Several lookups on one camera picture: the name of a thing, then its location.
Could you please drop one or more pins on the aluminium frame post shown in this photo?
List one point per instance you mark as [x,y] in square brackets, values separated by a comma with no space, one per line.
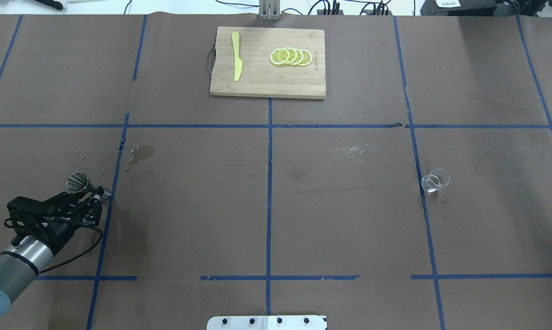
[269,10]

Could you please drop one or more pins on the clear shot glass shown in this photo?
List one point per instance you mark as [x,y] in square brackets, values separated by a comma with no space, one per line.
[435,180]

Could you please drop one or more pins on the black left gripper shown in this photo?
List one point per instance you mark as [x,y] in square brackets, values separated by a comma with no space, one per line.
[52,228]

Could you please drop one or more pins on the yellow plastic knife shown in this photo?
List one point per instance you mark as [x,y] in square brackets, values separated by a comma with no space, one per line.
[238,62]

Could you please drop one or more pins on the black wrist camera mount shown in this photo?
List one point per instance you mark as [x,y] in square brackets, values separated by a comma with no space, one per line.
[27,211]

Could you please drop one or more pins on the lemon slices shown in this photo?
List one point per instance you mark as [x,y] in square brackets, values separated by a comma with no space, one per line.
[289,56]

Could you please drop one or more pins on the steel double jigger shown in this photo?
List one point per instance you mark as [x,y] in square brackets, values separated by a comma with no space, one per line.
[79,182]

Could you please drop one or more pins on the wooden cutting board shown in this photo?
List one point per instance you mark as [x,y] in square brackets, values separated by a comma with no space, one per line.
[260,78]

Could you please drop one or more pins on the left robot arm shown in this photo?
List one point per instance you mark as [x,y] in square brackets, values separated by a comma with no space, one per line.
[20,265]

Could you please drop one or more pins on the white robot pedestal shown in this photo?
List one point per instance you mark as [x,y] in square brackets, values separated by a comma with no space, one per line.
[268,322]

